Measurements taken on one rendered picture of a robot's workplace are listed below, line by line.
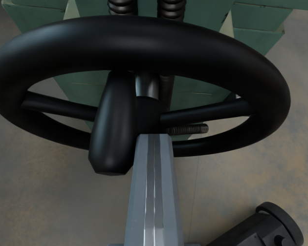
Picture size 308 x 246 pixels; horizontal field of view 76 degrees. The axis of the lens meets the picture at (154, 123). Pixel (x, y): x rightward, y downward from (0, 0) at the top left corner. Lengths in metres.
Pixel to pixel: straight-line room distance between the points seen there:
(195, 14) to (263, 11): 0.17
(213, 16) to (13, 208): 1.11
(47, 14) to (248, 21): 0.30
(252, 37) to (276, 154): 0.98
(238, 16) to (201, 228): 0.93
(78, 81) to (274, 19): 0.41
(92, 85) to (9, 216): 0.82
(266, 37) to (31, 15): 0.38
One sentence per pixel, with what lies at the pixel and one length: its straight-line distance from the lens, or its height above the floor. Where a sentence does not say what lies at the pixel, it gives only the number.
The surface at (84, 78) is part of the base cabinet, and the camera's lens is 0.51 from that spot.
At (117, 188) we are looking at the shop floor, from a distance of 1.03.
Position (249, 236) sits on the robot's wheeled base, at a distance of 0.96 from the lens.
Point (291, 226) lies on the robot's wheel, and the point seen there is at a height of 0.20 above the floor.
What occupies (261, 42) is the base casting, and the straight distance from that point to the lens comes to 0.41.
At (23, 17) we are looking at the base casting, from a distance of 0.41.
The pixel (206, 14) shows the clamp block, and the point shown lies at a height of 0.90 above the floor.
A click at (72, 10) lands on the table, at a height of 0.87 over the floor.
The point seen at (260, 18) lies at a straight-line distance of 0.37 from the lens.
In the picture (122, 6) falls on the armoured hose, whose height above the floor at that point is 0.91.
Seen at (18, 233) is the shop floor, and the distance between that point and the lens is 1.16.
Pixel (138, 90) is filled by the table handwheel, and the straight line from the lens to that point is 0.23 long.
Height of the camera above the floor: 1.03
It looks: 70 degrees down
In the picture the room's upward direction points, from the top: 14 degrees clockwise
